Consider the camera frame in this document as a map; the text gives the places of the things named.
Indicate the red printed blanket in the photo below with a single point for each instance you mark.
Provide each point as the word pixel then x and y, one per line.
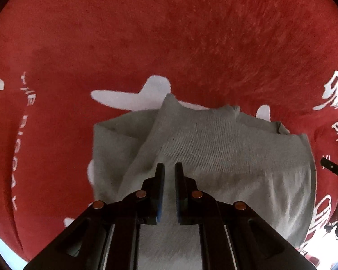
pixel 129 47

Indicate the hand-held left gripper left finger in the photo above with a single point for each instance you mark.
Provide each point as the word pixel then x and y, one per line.
pixel 159 194

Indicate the grey knit sweater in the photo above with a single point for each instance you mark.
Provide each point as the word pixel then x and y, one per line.
pixel 228 160

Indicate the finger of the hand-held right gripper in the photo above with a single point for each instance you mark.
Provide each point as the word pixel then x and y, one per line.
pixel 331 167

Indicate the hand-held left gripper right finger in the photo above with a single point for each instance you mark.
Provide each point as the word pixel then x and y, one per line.
pixel 180 194

